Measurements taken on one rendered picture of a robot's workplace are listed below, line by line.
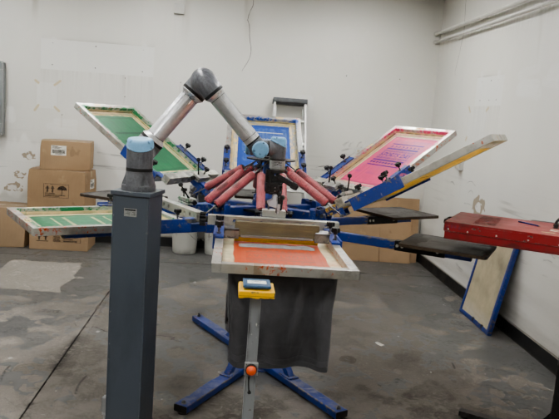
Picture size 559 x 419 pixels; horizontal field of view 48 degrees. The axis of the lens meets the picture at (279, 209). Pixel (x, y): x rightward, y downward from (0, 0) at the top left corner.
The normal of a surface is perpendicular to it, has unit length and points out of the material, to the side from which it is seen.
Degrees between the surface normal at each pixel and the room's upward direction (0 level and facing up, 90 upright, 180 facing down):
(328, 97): 90
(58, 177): 89
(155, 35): 90
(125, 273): 90
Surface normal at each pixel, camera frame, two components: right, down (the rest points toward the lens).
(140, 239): -0.17, 0.14
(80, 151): 0.21, 0.14
